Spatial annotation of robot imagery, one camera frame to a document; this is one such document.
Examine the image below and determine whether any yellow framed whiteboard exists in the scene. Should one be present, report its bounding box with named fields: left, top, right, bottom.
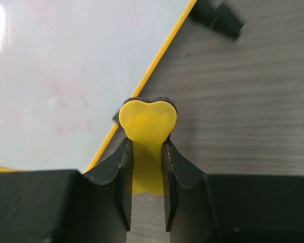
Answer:
left=0, top=0, right=246, bottom=174

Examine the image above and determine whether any yellow black eraser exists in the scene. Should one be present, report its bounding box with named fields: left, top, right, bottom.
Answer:
left=119, top=97, right=177, bottom=196

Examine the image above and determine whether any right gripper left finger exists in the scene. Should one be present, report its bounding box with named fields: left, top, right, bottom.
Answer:
left=0, top=139, right=133, bottom=242

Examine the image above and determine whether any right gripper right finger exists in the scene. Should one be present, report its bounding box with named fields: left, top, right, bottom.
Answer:
left=162, top=140, right=304, bottom=242

